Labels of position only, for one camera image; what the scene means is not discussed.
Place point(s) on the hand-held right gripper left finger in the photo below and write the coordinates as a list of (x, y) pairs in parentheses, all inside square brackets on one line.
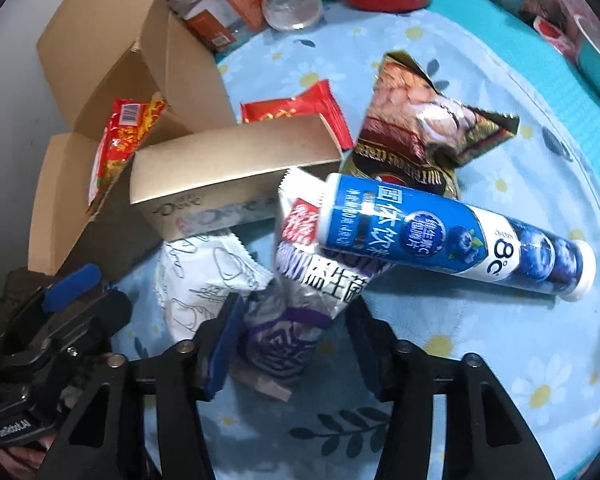
[(225, 345)]

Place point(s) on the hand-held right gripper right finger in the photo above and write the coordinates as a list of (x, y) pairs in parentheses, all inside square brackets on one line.
[(377, 360)]

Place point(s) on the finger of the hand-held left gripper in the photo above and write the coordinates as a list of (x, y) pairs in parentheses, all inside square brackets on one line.
[(72, 287), (110, 315)]

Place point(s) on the white patterned snack packet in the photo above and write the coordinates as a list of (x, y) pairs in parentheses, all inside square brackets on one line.
[(200, 285)]

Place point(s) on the silver purple snack packet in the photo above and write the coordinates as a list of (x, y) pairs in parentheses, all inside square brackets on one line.
[(290, 320)]

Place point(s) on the blue white tablet tube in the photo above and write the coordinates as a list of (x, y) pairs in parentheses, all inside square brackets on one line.
[(455, 240)]

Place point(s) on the small gold box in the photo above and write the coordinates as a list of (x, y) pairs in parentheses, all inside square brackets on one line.
[(230, 180)]

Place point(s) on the brown gold cereal packet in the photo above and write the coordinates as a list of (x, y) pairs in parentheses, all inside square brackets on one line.
[(405, 120)]

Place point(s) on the brown cardboard box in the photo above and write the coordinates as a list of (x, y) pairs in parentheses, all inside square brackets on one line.
[(105, 45)]

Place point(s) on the red snack packet gold print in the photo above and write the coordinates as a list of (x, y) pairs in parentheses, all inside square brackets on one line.
[(300, 107)]

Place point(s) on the person's left hand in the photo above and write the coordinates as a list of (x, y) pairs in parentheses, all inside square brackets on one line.
[(22, 462)]

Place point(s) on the blue floral tablecloth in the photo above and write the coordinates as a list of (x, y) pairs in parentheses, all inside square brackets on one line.
[(480, 350)]

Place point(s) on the teal table cover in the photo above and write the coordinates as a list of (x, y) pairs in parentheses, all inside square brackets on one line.
[(530, 110)]

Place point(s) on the clear jar orange label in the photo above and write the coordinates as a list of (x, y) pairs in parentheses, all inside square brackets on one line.
[(220, 5)]

